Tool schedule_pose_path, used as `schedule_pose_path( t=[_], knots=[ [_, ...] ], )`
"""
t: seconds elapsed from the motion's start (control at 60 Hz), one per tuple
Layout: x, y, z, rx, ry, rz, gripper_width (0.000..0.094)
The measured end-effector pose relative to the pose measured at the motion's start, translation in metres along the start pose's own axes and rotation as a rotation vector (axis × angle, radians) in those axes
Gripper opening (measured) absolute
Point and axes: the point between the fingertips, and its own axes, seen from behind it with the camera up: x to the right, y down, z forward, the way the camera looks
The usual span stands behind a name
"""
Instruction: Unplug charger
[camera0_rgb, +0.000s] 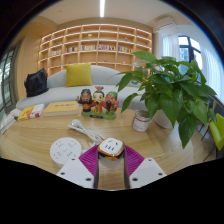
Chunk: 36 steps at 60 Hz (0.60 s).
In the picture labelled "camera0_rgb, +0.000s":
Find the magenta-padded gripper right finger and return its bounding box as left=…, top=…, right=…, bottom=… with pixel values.
left=123, top=145, right=167, bottom=190

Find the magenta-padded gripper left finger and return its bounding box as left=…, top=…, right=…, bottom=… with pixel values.
left=56, top=144, right=100, bottom=189

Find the white charger with gold band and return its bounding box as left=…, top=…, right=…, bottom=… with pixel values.
left=97, top=137, right=126, bottom=169

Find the round white power strip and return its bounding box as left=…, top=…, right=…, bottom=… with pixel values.
left=49, top=136, right=83, bottom=168

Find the small white printed pot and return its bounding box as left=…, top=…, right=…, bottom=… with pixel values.
left=131, top=109, right=153, bottom=133

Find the flat yellow book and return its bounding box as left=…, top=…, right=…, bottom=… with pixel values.
left=43, top=101, right=80, bottom=117

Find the three-figure colourful figurine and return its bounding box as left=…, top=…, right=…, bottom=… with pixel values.
left=75, top=85, right=120, bottom=120

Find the lime green chair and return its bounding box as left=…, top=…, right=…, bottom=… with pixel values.
left=209, top=113, right=224, bottom=158

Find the grey curved sofa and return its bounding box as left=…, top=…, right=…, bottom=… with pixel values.
left=15, top=64, right=149, bottom=112

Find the green potted plant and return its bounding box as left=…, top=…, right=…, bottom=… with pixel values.
left=116, top=50, right=218, bottom=150

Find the stack of magazines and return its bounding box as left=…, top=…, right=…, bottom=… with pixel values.
left=0, top=108, right=23, bottom=135

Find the black bag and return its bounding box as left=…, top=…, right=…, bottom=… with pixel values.
left=23, top=68, right=50, bottom=98

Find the yellow cushion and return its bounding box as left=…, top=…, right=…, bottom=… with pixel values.
left=65, top=63, right=93, bottom=88

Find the white sheer curtain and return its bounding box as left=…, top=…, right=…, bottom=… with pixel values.
left=162, top=33, right=181, bottom=63
left=199, top=46, right=224, bottom=101

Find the dark-framed window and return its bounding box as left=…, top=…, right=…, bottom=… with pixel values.
left=177, top=35, right=203, bottom=76

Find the wooden shelf unit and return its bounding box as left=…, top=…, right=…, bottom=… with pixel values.
left=37, top=23, right=153, bottom=78

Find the white air conditioner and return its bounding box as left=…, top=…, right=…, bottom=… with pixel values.
left=154, top=16, right=177, bottom=30

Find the long ceiling light strip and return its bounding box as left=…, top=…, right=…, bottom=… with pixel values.
left=99, top=0, right=106, bottom=18

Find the white power strip cable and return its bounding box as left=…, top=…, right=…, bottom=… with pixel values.
left=67, top=118, right=106, bottom=146

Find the glass door with dark frame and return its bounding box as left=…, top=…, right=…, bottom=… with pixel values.
left=0, top=41, right=23, bottom=114

